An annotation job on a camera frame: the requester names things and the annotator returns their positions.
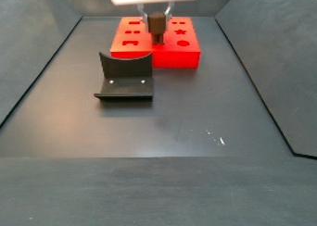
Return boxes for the brown three prong peg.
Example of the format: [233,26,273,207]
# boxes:
[147,12,166,45]

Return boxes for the red shape sorter block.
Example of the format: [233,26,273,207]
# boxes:
[110,17,201,69]

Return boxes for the black curved holder stand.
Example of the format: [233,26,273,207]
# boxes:
[94,53,154,100]

